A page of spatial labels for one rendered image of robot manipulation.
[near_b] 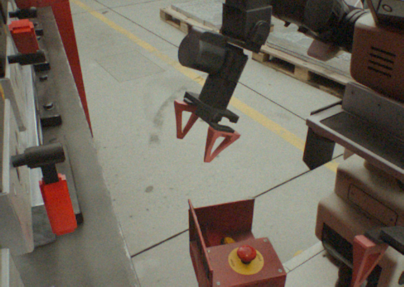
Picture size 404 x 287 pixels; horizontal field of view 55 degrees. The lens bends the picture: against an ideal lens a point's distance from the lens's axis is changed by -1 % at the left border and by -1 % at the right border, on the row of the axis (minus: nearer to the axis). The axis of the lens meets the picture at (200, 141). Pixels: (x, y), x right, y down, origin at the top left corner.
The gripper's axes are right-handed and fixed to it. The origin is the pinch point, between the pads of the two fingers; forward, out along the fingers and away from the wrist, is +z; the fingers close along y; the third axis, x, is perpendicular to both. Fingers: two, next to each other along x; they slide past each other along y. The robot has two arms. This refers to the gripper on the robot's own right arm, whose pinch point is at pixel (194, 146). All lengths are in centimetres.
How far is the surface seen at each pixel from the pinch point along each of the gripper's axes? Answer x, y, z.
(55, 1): 23, -169, 0
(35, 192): -24.8, -6.7, 15.6
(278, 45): 228, -193, -25
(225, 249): 11.1, 9.3, 18.6
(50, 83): -6, -65, 13
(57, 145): -37.3, 24.9, -9.4
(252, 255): 11.8, 15.5, 15.1
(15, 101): -36.8, 9.6, -6.9
